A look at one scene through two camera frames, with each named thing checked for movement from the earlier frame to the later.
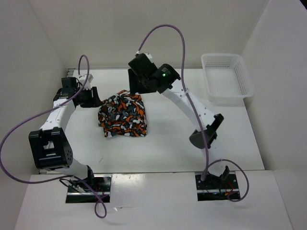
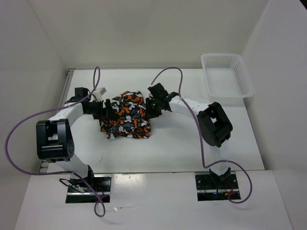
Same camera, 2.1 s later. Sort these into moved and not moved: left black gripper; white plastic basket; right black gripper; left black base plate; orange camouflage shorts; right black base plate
Moved: left black gripper; right black gripper
Not moved: white plastic basket; right black base plate; left black base plate; orange camouflage shorts
